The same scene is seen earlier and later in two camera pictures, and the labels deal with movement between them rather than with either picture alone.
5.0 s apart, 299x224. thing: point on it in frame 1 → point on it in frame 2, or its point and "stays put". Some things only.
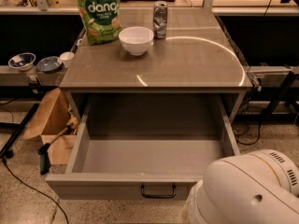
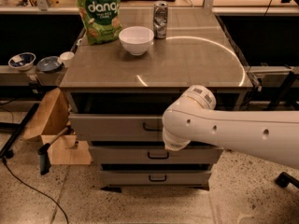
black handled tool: x=43 y=151 stays put
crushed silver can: x=160 y=20 stays put
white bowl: x=135 y=39 stays put
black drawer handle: x=158 y=196 → x=151 y=129
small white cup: x=66 y=58 stays put
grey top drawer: x=139 y=168 → x=116 y=127
